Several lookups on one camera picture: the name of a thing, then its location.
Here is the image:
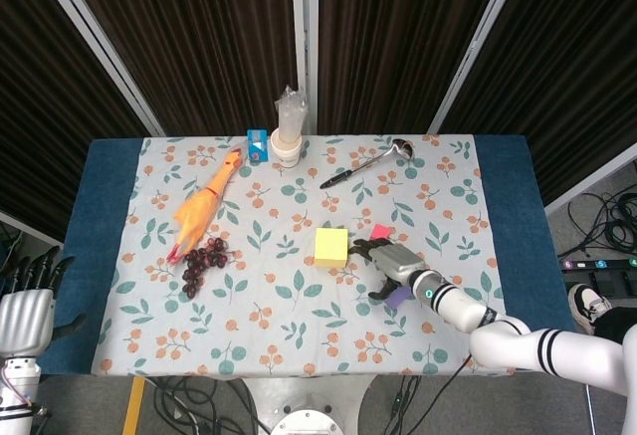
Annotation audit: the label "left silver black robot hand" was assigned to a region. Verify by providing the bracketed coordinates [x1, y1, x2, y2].
[0, 248, 87, 355]

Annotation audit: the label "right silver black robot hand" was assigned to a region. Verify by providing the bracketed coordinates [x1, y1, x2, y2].
[351, 237, 432, 302]

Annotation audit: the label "purple cube block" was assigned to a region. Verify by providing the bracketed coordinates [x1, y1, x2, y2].
[385, 287, 415, 309]

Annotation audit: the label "large yellow foam cube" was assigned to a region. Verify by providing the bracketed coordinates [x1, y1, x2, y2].
[314, 227, 349, 270]

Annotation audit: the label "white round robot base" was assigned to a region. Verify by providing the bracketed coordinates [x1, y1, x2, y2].
[271, 407, 347, 435]

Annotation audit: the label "floral leaf print tablecloth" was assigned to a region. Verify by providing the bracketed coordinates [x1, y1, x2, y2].
[91, 133, 518, 377]

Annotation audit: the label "yellow floor tape strip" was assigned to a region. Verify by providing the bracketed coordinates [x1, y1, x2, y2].
[121, 376, 146, 435]

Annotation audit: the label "white paper cup stack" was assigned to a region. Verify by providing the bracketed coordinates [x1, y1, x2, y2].
[270, 127, 304, 169]

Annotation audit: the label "blue table cover cloth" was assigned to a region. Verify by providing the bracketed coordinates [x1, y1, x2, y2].
[49, 134, 578, 377]

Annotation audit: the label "plastic-wrapped cup sleeve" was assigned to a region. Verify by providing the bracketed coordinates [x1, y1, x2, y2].
[275, 85, 309, 143]

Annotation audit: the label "small blue carton box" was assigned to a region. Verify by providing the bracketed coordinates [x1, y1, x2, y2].
[246, 128, 271, 163]

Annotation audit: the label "dark red grape bunch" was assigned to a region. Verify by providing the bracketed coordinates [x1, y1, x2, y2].
[181, 237, 233, 301]

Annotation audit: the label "white black sneaker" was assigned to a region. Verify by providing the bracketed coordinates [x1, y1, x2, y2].
[567, 283, 613, 336]

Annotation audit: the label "black power strip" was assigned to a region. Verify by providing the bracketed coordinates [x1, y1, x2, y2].
[560, 257, 637, 273]

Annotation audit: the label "orange rubber chicken toy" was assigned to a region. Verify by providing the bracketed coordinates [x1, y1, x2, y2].
[166, 148, 246, 268]

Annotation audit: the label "dark brown curtain panel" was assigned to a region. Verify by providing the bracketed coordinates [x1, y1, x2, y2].
[440, 0, 637, 207]
[0, 0, 153, 243]
[58, 0, 301, 137]
[317, 0, 510, 136]

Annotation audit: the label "black trouser leg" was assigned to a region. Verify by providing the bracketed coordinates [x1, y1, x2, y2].
[591, 305, 637, 345]

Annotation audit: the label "steel ladle black handle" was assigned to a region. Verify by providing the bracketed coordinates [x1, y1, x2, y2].
[318, 137, 414, 191]

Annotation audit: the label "black cables under table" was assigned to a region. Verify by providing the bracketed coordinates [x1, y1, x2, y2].
[147, 375, 263, 435]

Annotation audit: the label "black cable bundle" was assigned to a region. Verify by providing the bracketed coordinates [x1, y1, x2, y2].
[566, 190, 637, 253]

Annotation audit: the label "grey aluminium frame post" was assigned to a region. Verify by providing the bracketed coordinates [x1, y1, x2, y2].
[426, 0, 523, 135]
[290, 0, 320, 136]
[27, 0, 166, 137]

